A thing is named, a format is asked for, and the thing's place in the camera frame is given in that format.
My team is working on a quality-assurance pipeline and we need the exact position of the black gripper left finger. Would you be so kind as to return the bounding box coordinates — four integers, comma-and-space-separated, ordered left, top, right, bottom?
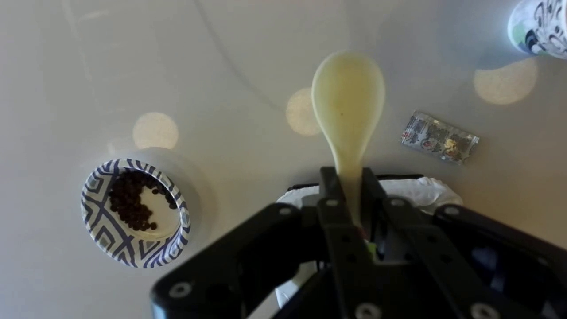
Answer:
150, 166, 387, 319

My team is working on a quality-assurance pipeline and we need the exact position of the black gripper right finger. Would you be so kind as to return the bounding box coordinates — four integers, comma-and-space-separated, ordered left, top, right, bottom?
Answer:
360, 166, 567, 319

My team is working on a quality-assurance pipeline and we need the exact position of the white plastic spoon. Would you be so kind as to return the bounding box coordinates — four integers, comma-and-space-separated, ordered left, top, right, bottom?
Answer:
311, 49, 389, 230

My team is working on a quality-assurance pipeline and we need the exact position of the patterned paper cup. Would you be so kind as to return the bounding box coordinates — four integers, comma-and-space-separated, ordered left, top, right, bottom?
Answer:
507, 0, 567, 60

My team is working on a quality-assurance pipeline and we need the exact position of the clear plastic wrapper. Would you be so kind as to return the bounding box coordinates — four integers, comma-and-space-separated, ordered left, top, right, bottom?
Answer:
401, 110, 483, 166

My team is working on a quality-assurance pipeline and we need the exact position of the patterned small bowl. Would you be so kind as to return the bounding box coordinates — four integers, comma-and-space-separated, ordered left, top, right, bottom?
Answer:
79, 156, 194, 271

